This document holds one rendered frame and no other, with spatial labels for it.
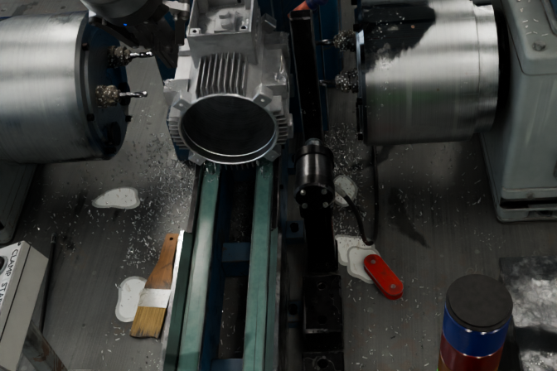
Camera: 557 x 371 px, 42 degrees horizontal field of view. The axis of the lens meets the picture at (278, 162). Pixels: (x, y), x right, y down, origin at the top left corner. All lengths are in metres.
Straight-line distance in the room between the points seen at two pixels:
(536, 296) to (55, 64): 0.77
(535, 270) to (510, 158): 0.19
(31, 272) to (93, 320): 0.26
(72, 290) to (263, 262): 0.37
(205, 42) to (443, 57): 0.36
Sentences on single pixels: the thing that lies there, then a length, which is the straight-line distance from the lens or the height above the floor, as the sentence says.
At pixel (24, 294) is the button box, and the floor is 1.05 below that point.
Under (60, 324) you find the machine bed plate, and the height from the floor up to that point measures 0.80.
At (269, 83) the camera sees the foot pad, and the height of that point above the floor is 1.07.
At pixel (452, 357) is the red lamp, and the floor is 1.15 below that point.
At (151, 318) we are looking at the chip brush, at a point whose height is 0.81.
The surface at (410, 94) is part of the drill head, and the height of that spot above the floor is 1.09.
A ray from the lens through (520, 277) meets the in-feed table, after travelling 1.08.
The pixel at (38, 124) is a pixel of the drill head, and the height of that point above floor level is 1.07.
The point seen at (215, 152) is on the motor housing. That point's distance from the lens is 1.20.
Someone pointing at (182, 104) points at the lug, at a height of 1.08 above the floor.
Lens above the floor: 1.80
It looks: 47 degrees down
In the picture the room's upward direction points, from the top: 9 degrees counter-clockwise
